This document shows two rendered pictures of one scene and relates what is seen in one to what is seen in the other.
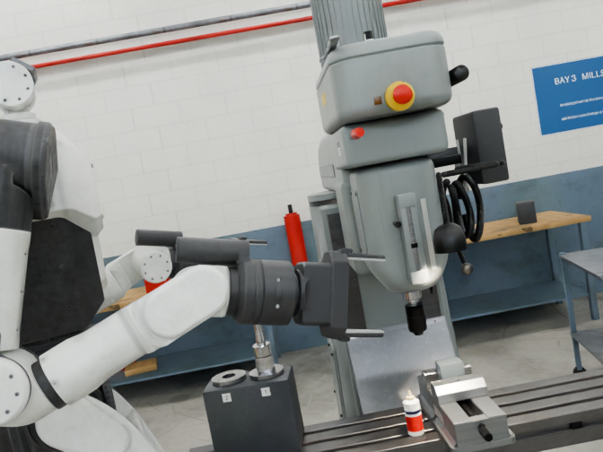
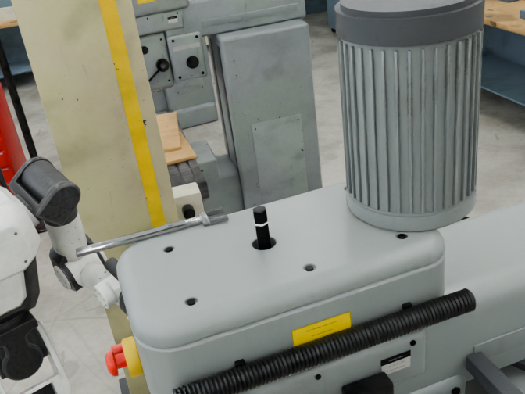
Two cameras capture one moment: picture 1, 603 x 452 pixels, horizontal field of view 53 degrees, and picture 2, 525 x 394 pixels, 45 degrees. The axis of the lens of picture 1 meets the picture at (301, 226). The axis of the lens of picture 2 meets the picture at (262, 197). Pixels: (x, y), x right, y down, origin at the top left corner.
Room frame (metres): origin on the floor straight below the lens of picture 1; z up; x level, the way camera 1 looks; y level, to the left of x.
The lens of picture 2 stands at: (1.33, -1.03, 2.40)
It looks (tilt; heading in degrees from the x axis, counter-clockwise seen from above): 28 degrees down; 76
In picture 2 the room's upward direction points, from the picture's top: 8 degrees counter-clockwise
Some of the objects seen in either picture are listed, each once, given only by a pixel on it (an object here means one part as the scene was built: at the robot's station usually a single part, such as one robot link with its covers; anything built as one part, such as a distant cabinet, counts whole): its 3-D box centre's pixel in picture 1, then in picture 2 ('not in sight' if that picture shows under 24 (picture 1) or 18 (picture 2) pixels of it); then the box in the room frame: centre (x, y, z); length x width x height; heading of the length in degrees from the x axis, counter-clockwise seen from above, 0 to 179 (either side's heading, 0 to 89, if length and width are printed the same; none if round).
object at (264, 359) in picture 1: (264, 359); not in sight; (1.54, 0.16, 1.19); 0.05 x 0.05 x 0.06
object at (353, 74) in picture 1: (376, 89); (279, 282); (1.53, -0.24, 1.81); 0.47 x 0.26 x 0.16; 2
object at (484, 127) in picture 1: (481, 147); not in sight; (1.83, -0.57, 1.62); 0.20 x 0.09 x 0.21; 2
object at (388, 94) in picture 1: (399, 96); (132, 356); (1.29, -0.25, 1.76); 0.06 x 0.02 x 0.06; 92
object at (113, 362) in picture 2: (402, 94); (117, 361); (1.27, -0.25, 1.76); 0.04 x 0.03 x 0.04; 92
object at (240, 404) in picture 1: (254, 410); not in sight; (1.54, 0.21, 1.06); 0.22 x 0.12 x 0.20; 85
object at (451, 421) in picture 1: (458, 397); not in sight; (1.49, -0.31, 1.01); 0.35 x 0.15 x 0.11; 2
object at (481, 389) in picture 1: (458, 387); not in sight; (1.46, -0.31, 1.05); 0.12 x 0.06 x 0.04; 92
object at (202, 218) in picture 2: (330, 49); (152, 232); (1.37, -0.13, 1.89); 0.24 x 0.04 x 0.01; 0
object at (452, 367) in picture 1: (450, 372); not in sight; (1.52, -0.31, 1.07); 0.06 x 0.05 x 0.06; 92
